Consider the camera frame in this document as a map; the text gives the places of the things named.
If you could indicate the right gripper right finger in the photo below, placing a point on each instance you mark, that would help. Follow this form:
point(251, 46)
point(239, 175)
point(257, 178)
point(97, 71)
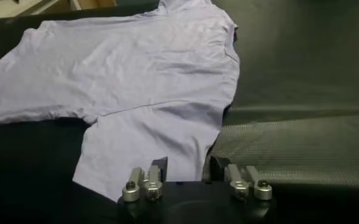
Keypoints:
point(237, 182)

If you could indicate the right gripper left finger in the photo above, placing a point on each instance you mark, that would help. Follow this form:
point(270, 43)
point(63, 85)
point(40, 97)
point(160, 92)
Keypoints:
point(136, 182)

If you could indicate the lavender t-shirt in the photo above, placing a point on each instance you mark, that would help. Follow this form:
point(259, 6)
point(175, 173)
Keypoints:
point(142, 76)

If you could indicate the large black table cover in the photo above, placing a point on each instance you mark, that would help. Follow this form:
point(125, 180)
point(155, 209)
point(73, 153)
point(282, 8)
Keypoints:
point(304, 91)

